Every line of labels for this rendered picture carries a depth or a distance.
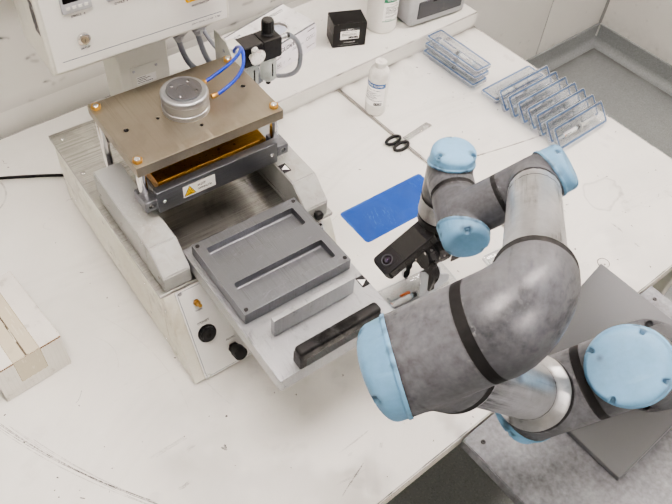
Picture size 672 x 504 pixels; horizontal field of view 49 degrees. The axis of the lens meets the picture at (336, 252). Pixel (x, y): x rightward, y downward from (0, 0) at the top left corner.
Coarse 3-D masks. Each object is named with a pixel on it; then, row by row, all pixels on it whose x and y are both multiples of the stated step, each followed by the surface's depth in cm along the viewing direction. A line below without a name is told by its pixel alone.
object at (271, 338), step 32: (192, 256) 120; (320, 288) 117; (352, 288) 116; (256, 320) 113; (288, 320) 110; (320, 320) 113; (256, 352) 110; (288, 352) 109; (320, 352) 110; (288, 384) 108
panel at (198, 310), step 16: (320, 224) 133; (192, 288) 122; (192, 304) 123; (208, 304) 125; (192, 320) 124; (208, 320) 126; (224, 320) 128; (192, 336) 125; (224, 336) 129; (208, 352) 128; (224, 352) 130; (208, 368) 129; (224, 368) 131
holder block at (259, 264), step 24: (264, 216) 123; (288, 216) 125; (216, 240) 119; (240, 240) 121; (264, 240) 122; (288, 240) 120; (312, 240) 120; (216, 264) 116; (240, 264) 116; (264, 264) 117; (288, 264) 119; (312, 264) 119; (336, 264) 118; (240, 288) 115; (264, 288) 115; (288, 288) 114; (240, 312) 111; (264, 312) 113
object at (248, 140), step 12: (252, 132) 127; (228, 144) 124; (240, 144) 125; (252, 144) 125; (192, 156) 122; (204, 156) 122; (216, 156) 122; (228, 156) 124; (168, 168) 120; (180, 168) 120; (192, 168) 120; (156, 180) 118; (168, 180) 119
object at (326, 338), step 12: (360, 312) 110; (372, 312) 110; (336, 324) 108; (348, 324) 108; (360, 324) 110; (324, 336) 107; (336, 336) 108; (300, 348) 105; (312, 348) 106; (324, 348) 108; (300, 360) 106
